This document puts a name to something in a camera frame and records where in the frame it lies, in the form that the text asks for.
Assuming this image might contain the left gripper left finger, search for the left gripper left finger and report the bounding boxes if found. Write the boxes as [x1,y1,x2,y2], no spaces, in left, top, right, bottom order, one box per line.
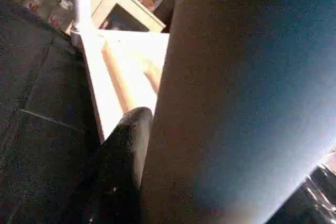
[62,106,154,224]

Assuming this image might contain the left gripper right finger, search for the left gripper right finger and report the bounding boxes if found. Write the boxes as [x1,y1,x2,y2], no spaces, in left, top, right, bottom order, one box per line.
[265,162,336,224]

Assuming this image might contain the white plastic table top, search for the white plastic table top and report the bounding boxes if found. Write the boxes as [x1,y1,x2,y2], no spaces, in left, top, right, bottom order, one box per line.
[70,27,172,144]

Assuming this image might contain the black work mat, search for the black work mat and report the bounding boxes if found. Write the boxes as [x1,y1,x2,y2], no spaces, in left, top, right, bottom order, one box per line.
[0,0,107,224]

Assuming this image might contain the white glass-door cabinet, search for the white glass-door cabinet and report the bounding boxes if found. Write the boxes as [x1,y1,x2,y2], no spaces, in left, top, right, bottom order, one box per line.
[15,0,167,34]

